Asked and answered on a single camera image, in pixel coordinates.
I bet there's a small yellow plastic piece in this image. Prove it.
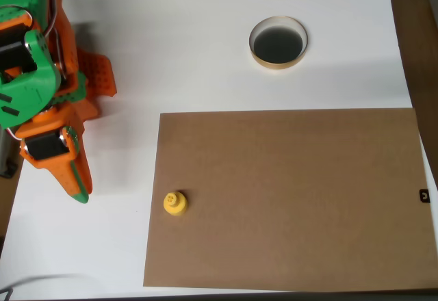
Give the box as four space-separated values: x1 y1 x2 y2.
163 189 189 217

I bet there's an orange robot base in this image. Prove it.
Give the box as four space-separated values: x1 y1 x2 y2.
77 49 119 121

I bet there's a round dish with gold rim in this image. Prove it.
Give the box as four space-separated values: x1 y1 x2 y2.
248 15 309 70

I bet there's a brown cardboard sheet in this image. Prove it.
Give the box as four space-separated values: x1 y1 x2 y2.
142 107 438 293

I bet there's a red white servo cable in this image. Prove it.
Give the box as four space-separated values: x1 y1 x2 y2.
3 127 24 144

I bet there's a grey metal post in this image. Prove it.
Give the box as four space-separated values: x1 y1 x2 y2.
0 129 18 179

